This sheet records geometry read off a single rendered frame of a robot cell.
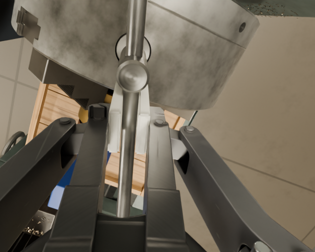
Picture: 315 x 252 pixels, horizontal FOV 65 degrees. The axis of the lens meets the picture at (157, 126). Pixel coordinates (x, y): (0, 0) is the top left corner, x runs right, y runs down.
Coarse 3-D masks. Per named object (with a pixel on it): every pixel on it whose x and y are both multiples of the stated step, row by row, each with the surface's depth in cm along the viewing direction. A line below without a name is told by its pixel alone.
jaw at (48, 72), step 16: (32, 16) 27; (32, 32) 27; (32, 48) 30; (32, 64) 30; (48, 64) 28; (48, 80) 30; (64, 80) 31; (80, 80) 33; (80, 96) 35; (96, 96) 37
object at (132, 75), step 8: (120, 56) 19; (128, 56) 17; (136, 56) 17; (144, 56) 19; (120, 64) 16; (128, 64) 16; (136, 64) 16; (144, 64) 16; (120, 72) 16; (128, 72) 16; (136, 72) 16; (144, 72) 16; (120, 80) 16; (128, 80) 16; (136, 80) 16; (144, 80) 16; (128, 88) 16; (136, 88) 16
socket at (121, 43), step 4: (120, 36) 24; (124, 36) 23; (144, 36) 24; (120, 40) 23; (124, 40) 23; (144, 40) 23; (116, 44) 23; (120, 44) 23; (124, 44) 23; (144, 44) 24; (148, 44) 24; (116, 48) 24; (120, 48) 24; (144, 48) 24; (148, 48) 24; (116, 52) 24; (120, 52) 24; (148, 52) 24; (148, 56) 24
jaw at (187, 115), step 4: (152, 104) 39; (156, 104) 39; (164, 108) 39; (168, 108) 39; (172, 108) 39; (172, 112) 39; (176, 112) 39; (180, 112) 39; (184, 112) 39; (188, 112) 39; (192, 112) 39; (180, 116) 39; (184, 116) 39; (188, 116) 39; (188, 120) 39
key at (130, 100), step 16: (128, 0) 16; (144, 0) 16; (128, 16) 16; (144, 16) 16; (128, 32) 16; (128, 48) 17; (128, 96) 18; (128, 112) 19; (128, 128) 19; (128, 144) 20; (128, 160) 20; (128, 176) 20; (128, 192) 21; (128, 208) 21
